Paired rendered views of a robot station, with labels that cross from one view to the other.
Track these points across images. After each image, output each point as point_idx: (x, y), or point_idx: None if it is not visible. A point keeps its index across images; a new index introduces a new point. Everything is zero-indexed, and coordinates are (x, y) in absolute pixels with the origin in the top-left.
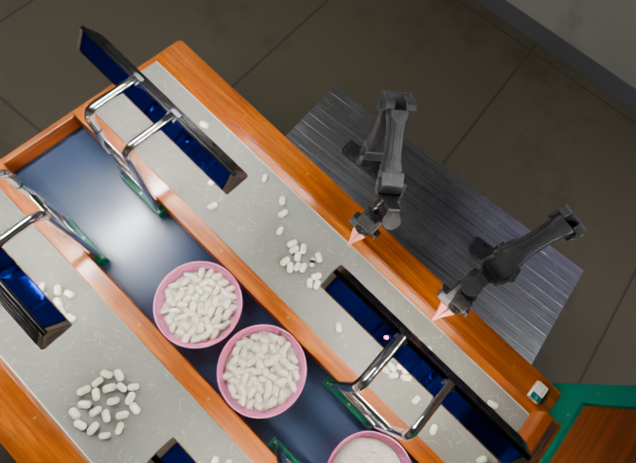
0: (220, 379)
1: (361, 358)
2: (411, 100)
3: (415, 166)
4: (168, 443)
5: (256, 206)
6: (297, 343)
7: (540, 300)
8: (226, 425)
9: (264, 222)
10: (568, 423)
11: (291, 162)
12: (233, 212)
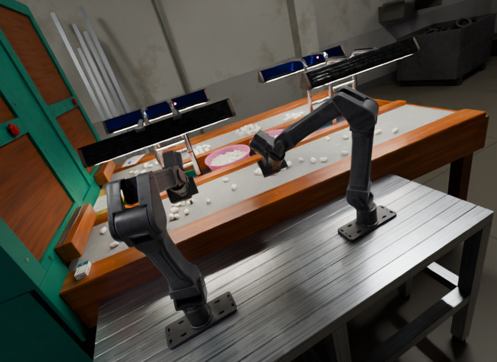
0: (234, 148)
1: (203, 189)
2: (345, 95)
3: (357, 268)
4: (207, 95)
5: (322, 152)
6: (229, 163)
7: (123, 360)
8: (214, 149)
9: (310, 155)
10: (49, 248)
11: None
12: (322, 146)
